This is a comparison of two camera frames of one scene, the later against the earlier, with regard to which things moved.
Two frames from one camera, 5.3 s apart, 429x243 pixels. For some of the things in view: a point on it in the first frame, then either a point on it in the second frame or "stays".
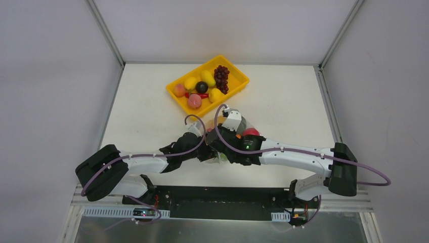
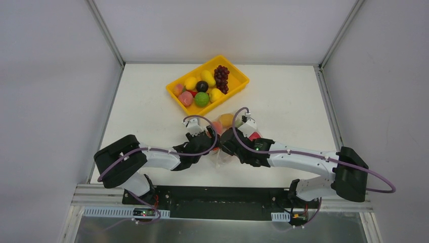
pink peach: [195, 101] -> [186, 98]
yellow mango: [207, 76] stays
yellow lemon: [190, 83] stays
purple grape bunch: [220, 74] stays
